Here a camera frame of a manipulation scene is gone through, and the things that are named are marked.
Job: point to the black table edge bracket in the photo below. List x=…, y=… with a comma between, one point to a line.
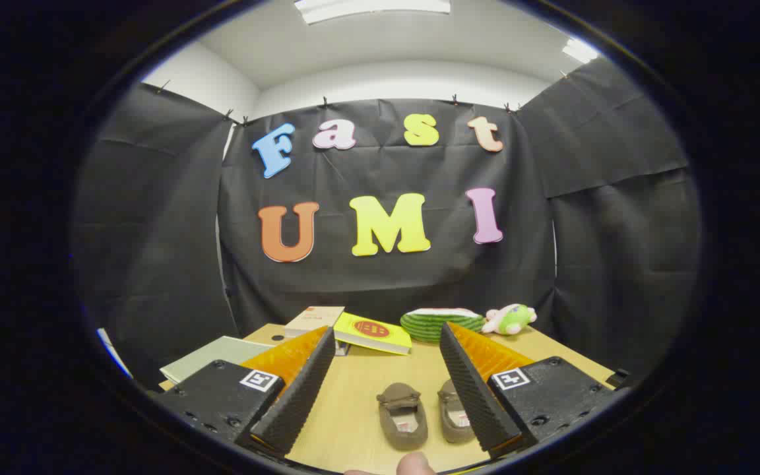
x=619, y=378

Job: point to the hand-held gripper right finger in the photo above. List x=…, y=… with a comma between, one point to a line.
x=475, y=396

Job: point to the yellow book with red circle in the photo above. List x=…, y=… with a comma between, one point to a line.
x=373, y=330

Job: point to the brown fuzzy slipper shoe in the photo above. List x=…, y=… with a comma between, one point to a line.
x=449, y=402
x=398, y=396

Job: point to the ceiling light panel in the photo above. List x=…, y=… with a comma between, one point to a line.
x=580, y=51

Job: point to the watermelon slice plush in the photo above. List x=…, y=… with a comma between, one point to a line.
x=429, y=324

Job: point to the pale green fabric storage box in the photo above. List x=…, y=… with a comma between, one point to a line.
x=215, y=356

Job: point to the black backdrop cloth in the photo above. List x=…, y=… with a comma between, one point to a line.
x=386, y=284

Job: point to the pink and green plush toy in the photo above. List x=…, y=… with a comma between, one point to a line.
x=510, y=320

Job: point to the beige cover book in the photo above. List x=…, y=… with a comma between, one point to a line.
x=314, y=320

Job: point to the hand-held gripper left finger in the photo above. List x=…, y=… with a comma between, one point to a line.
x=301, y=396

